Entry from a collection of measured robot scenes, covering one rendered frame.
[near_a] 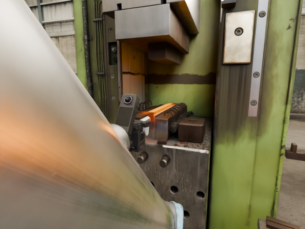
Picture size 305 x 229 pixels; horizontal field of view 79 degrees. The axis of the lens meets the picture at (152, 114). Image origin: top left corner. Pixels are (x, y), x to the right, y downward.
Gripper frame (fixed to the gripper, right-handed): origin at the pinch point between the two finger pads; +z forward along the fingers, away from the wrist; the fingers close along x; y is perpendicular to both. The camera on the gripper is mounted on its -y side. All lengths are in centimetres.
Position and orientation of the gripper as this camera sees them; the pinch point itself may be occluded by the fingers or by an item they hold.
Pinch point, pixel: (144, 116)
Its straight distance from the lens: 64.0
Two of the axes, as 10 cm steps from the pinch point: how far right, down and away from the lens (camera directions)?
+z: 3.3, -1.8, 9.3
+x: 9.4, 0.6, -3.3
